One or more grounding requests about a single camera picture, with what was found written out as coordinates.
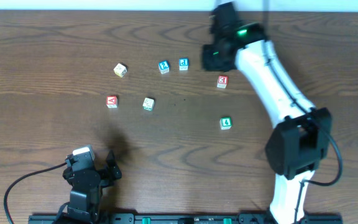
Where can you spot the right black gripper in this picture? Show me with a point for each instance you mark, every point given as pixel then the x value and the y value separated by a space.
pixel 210 59

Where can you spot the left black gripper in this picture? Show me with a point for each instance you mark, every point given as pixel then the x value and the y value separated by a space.
pixel 105 173

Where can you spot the red letter A block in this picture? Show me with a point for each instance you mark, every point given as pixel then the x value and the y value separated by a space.
pixel 111 101

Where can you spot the green picture wooden block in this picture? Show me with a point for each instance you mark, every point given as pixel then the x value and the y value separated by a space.
pixel 148 104

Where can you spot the blue number 2 block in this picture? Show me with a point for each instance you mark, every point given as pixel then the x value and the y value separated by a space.
pixel 163 67

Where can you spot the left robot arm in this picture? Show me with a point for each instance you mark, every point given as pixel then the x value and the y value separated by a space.
pixel 84 203

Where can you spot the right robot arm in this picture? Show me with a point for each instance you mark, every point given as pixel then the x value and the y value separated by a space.
pixel 301 132

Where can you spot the red number 3 block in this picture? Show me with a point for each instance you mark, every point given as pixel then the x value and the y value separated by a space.
pixel 222 81

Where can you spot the blue letter P block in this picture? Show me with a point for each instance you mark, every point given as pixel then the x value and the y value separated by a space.
pixel 183 64

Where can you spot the yellow cream wooden block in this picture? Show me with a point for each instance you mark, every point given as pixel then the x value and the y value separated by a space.
pixel 120 70

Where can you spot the green number 4 block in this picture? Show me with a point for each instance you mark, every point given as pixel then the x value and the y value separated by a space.
pixel 225 123

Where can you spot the black mounting rail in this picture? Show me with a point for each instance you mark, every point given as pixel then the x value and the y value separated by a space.
pixel 185 218

